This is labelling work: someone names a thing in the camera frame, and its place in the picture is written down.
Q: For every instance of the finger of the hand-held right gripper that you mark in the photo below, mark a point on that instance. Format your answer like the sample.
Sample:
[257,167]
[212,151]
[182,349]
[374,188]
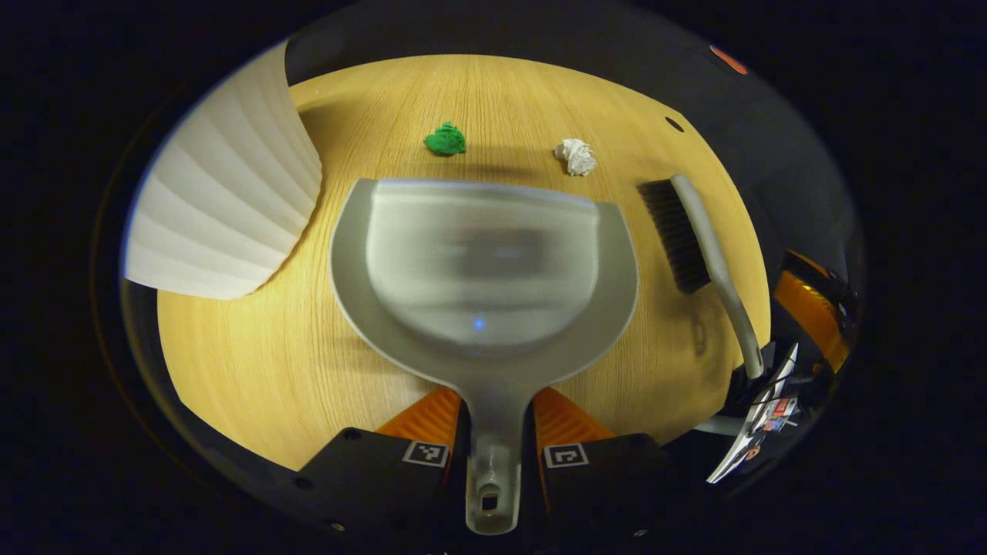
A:
[810,308]

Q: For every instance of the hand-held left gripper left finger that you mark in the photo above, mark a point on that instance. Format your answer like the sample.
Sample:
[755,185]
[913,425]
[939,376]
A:
[370,478]

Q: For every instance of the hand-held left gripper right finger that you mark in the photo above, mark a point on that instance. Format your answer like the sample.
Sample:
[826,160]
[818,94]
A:
[609,486]

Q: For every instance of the small grey broom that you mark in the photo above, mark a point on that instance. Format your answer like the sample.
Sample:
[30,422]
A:
[713,254]

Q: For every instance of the grey plastic dustpan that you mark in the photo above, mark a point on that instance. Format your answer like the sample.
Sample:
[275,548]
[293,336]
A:
[478,262]

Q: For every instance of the white paper ball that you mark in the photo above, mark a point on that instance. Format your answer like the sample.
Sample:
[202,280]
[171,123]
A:
[577,157]

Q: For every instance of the white ribbed garbage bin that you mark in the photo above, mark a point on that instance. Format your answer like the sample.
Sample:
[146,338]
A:
[224,200]

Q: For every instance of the green paper ball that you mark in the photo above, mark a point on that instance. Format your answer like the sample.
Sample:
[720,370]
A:
[446,139]

